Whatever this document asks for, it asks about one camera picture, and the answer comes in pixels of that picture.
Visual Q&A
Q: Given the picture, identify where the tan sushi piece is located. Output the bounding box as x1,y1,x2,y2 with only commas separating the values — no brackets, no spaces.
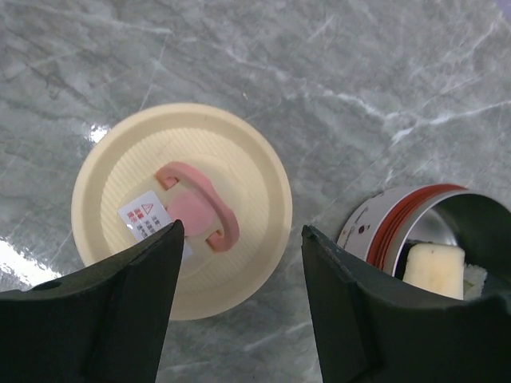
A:
402,243,465,300

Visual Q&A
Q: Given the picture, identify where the steel lunch box bowl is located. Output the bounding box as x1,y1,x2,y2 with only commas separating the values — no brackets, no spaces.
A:
337,184,510,299

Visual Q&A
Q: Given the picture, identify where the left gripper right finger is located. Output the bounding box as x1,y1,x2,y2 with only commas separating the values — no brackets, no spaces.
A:
302,226,510,382

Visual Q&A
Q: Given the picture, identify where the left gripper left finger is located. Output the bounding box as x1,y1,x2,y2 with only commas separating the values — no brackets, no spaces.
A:
1,221,184,382

